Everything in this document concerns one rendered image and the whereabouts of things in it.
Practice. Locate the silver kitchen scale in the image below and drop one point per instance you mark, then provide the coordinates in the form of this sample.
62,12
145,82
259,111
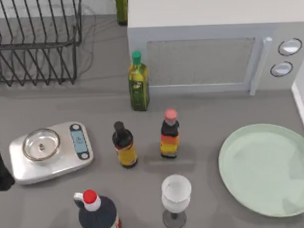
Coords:
56,165

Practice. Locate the red-capped dark jug bottle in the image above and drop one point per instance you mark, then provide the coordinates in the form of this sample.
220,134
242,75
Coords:
99,216

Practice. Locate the round microwave knob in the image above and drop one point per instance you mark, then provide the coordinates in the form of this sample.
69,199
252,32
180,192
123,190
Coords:
281,69
290,46

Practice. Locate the black-capped yellow-label bottle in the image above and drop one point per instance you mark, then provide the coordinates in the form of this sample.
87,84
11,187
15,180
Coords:
125,148

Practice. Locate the pale microwave oven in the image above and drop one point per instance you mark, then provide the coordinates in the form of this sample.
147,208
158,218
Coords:
213,14

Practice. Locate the green-capped oil bottle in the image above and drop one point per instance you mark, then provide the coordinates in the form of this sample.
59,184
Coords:
138,87

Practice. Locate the small glass bowl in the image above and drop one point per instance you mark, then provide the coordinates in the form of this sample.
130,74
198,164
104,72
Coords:
41,146

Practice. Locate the dark green bottle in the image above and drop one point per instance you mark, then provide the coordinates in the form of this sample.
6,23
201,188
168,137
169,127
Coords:
121,10

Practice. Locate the microwave door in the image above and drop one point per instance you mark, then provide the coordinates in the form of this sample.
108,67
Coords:
200,64

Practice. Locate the pale green plate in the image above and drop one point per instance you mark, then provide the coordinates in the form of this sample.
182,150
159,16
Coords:
266,170

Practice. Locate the pink-capped dark sauce bottle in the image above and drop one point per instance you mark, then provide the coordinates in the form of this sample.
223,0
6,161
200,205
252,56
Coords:
170,138

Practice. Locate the white wine glass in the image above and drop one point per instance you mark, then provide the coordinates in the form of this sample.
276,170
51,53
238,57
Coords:
175,200

